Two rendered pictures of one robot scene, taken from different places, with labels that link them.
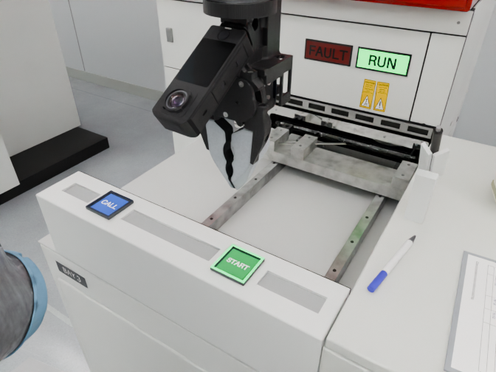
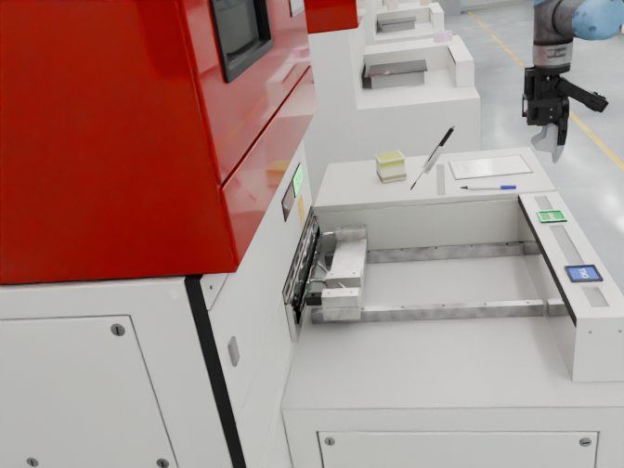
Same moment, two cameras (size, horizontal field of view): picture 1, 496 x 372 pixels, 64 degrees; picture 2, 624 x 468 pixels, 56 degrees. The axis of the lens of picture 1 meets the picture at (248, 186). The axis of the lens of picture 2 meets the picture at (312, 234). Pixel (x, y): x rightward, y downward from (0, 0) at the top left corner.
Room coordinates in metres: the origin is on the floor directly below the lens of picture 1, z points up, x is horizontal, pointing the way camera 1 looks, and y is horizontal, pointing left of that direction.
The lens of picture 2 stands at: (1.34, 0.93, 1.57)
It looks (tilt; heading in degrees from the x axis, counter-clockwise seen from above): 25 degrees down; 249
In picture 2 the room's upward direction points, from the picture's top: 8 degrees counter-clockwise
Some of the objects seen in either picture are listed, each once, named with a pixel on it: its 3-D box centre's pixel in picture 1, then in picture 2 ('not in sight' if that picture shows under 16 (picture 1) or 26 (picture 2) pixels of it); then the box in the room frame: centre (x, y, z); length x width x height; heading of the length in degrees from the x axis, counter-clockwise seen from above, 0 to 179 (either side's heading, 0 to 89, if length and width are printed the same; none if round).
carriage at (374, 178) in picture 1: (332, 165); (347, 272); (0.83, -0.20, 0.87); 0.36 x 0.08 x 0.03; 58
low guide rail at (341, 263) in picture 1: (358, 235); (419, 253); (0.61, -0.22, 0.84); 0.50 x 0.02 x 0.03; 148
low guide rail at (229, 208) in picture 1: (246, 193); (422, 312); (0.76, 0.00, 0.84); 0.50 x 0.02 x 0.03; 148
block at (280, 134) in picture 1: (276, 138); (341, 297); (0.91, -0.07, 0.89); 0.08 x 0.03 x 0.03; 148
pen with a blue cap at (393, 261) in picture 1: (394, 260); (487, 187); (0.40, -0.20, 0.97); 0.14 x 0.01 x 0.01; 138
